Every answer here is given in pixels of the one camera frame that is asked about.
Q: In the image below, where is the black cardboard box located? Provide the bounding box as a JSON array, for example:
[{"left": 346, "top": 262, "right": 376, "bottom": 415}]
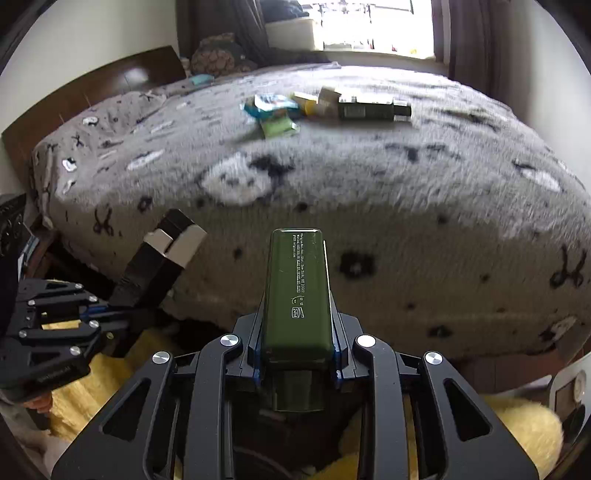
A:
[{"left": 108, "top": 209, "right": 207, "bottom": 312}]

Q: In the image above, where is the green bottle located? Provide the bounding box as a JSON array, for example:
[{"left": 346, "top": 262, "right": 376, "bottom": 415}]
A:
[
  {"left": 260, "top": 229, "right": 335, "bottom": 413},
  {"left": 338, "top": 96, "right": 413, "bottom": 122}
]

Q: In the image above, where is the person's left hand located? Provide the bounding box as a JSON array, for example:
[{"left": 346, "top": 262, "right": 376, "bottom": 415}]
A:
[{"left": 22, "top": 392, "right": 53, "bottom": 414}]

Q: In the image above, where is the yellow fluffy blanket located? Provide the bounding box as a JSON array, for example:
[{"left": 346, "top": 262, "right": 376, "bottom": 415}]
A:
[{"left": 45, "top": 322, "right": 565, "bottom": 480}]

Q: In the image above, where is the grey pillow with bows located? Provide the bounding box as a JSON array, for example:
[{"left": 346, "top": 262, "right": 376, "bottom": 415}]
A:
[{"left": 29, "top": 91, "right": 166, "bottom": 189}]

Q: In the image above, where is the white device on floor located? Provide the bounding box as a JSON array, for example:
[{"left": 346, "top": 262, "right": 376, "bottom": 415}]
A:
[{"left": 549, "top": 354, "right": 590, "bottom": 446}]

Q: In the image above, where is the grey patterned fleece bedspread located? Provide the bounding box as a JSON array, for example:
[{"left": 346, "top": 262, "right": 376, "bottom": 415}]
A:
[{"left": 35, "top": 65, "right": 590, "bottom": 358}]

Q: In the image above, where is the brown wooden headboard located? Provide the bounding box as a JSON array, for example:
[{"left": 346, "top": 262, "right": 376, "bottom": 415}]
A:
[{"left": 2, "top": 46, "right": 185, "bottom": 187}]

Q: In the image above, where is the teal item near pillow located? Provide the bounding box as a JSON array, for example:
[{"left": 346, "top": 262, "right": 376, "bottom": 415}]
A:
[{"left": 189, "top": 74, "right": 215, "bottom": 87}]

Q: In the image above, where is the blue snack wrapper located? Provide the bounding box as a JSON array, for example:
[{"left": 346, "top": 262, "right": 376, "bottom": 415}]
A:
[{"left": 242, "top": 94, "right": 303, "bottom": 123}]

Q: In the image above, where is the dark patterned pillow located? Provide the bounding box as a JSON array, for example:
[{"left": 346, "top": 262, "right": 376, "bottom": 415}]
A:
[{"left": 190, "top": 32, "right": 259, "bottom": 78}]

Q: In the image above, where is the white yellow-capped bottle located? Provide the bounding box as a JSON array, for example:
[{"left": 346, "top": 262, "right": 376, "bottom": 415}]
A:
[{"left": 290, "top": 92, "right": 325, "bottom": 116}]

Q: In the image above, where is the green bottle on bed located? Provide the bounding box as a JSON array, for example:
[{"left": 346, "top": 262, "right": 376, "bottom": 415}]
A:
[{"left": 338, "top": 96, "right": 413, "bottom": 122}]

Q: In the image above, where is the white storage box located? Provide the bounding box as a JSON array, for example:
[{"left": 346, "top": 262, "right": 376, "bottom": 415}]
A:
[{"left": 266, "top": 17, "right": 315, "bottom": 51}]

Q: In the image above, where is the dark brown curtain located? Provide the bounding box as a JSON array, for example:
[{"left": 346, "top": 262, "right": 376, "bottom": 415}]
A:
[{"left": 431, "top": 0, "right": 511, "bottom": 103}]

